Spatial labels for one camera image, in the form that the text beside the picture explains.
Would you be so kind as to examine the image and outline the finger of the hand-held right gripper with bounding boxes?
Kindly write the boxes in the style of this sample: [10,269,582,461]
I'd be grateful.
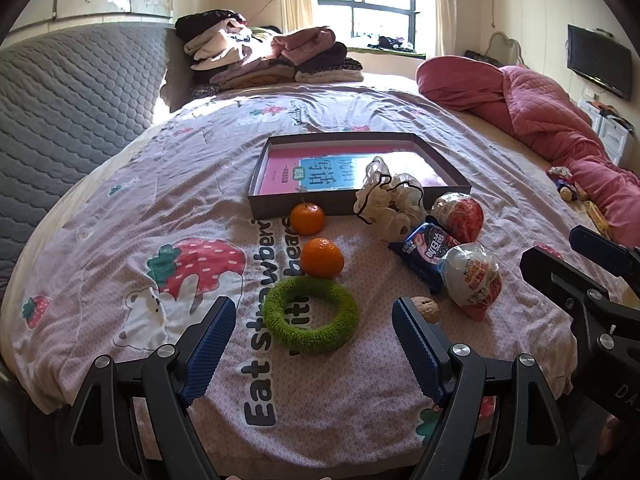
[520,245,611,321]
[569,225,640,281]

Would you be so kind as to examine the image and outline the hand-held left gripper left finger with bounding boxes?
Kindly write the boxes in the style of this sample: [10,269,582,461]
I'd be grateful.
[52,296,238,480]

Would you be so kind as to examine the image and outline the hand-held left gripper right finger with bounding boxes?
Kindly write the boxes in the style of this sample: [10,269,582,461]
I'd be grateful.
[391,296,581,480]

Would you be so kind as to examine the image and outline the green fuzzy ring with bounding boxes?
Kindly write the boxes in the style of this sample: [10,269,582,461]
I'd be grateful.
[263,276,359,353]

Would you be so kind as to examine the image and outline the foil-wrapped chocolate egg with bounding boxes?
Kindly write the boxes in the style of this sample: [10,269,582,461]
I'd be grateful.
[440,242,502,322]
[431,192,485,243]

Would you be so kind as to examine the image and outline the blue cookie packet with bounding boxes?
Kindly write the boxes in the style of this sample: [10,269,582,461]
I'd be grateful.
[388,216,463,295]

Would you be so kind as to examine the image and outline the cream scrunchie with black trim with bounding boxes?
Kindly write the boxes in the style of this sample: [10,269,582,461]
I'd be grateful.
[353,156,427,242]

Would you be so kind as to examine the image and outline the shallow grey cardboard box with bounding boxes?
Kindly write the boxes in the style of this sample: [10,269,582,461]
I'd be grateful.
[247,131,472,217]

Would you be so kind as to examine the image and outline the tangerine with stem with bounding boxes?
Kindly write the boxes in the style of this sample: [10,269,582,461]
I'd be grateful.
[290,201,327,236]

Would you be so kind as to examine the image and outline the walnut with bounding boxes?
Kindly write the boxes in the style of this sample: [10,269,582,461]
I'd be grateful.
[411,296,440,325]

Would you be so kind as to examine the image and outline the small toy doll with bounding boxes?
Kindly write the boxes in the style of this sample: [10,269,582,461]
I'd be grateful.
[546,165,581,203]

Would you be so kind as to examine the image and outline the white drawer cabinet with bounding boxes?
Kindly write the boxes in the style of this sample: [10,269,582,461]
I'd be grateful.
[577,97,636,166]

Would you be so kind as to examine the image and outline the pink quilt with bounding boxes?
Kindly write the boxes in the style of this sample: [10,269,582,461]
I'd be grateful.
[416,55,640,233]

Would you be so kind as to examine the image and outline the black bag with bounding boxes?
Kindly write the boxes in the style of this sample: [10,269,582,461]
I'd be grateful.
[464,49,501,66]

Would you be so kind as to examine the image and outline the grey quilted headboard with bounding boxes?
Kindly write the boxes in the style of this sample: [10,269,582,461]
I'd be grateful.
[0,22,193,291]

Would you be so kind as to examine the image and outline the dark clothes on windowsill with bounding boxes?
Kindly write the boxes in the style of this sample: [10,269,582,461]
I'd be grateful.
[367,34,418,53]

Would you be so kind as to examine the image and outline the pile of folded clothes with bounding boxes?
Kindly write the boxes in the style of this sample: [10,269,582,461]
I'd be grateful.
[175,9,365,92]

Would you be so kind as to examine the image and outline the black wall television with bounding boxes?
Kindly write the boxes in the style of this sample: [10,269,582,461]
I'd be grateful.
[566,24,633,102]

